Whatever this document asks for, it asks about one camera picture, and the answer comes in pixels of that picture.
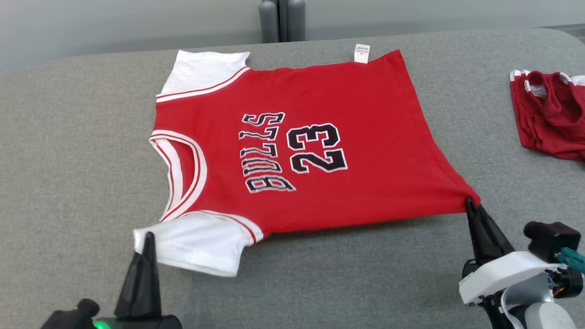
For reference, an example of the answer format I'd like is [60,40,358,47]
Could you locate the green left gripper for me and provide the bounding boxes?
[91,232,183,329]

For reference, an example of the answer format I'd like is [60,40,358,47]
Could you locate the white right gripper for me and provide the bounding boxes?
[459,199,585,306]

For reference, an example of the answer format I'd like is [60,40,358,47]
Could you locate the red mesh shorts white trim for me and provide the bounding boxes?
[510,69,585,161]

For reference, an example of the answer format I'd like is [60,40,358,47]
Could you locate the red Bulls jersey white sleeves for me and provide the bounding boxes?
[133,44,481,278]

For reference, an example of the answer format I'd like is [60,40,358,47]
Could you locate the black cable teal plug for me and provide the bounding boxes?
[558,247,585,272]

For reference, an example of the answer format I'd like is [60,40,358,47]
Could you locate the grey metal double post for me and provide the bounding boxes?
[258,0,307,44]

